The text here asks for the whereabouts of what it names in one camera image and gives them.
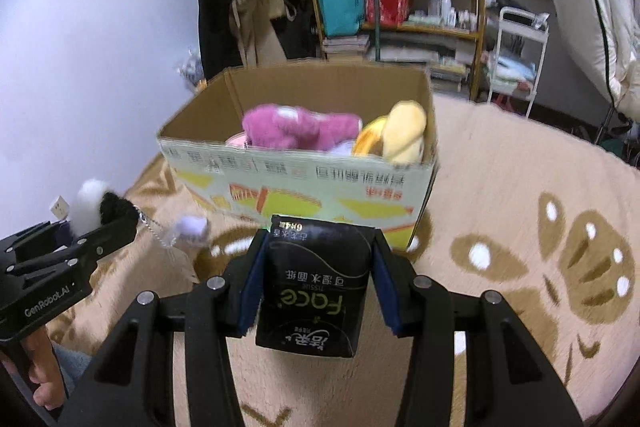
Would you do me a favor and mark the plastic bag of toys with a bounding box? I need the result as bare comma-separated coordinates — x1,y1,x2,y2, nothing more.
177,50,207,93

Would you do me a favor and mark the purple keychain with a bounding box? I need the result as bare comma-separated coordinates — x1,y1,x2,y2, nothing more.
139,210,209,248

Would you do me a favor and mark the black and white plush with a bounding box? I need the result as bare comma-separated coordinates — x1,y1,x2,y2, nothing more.
68,179,139,237

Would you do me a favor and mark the black hanging garment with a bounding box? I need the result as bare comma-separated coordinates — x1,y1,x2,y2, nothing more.
198,0,243,80

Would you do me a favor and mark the beige hanging coat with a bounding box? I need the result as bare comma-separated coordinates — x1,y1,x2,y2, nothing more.
229,0,286,67

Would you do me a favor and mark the yellow plush toy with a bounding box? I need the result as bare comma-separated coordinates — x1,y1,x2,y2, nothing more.
352,101,427,165

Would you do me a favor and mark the white utility cart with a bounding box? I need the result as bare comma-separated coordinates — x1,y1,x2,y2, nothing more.
486,6,549,118

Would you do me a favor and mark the stack of books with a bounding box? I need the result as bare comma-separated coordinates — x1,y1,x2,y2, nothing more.
321,34,370,61

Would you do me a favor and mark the person's left hand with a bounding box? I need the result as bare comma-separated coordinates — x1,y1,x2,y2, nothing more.
1,326,65,412

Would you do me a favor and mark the open cardboard box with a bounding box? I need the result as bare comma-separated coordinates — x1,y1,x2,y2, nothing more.
157,60,437,249

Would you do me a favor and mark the beige patterned blanket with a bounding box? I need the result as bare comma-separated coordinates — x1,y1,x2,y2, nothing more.
49,95,639,424

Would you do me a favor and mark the black tissue pack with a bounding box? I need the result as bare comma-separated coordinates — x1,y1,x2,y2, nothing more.
256,215,375,359

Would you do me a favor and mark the wooden shelf unit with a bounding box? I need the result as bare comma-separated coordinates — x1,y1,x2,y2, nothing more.
294,0,487,101

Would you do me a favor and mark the pile of papers and magazines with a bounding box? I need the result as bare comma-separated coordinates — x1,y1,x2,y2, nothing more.
380,31,476,98

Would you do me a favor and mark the pink plush bear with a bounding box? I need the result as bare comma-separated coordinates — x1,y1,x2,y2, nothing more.
242,104,362,152

